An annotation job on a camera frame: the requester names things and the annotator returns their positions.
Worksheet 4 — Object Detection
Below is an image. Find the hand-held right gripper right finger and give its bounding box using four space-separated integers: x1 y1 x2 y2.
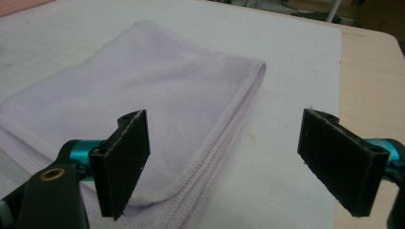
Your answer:
296 108 401 218

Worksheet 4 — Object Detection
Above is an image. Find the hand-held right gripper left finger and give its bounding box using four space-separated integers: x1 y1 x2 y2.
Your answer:
68 109 151 221

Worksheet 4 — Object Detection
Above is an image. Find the lilac printed towel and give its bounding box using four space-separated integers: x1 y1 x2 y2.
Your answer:
0 20 267 229

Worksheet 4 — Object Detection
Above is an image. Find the white foam mat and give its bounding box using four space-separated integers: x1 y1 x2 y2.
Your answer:
0 0 343 229

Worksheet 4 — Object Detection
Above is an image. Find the white rolling stand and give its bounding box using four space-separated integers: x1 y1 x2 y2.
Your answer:
326 0 342 23

